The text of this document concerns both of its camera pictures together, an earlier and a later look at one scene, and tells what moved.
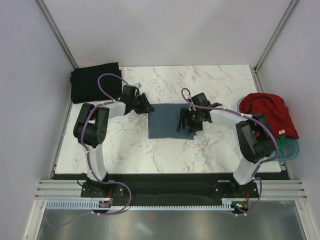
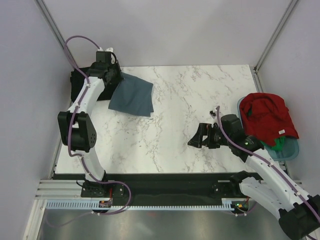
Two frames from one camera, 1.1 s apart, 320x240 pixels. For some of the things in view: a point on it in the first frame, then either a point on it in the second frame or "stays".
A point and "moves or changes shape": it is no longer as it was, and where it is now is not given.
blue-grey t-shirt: (164, 121) moves or changes shape
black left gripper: (146, 107) -> (116, 64)
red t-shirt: (274, 107) stays
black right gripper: (185, 113) -> (205, 129)
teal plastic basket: (290, 150) stays
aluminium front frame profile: (72, 190) stays
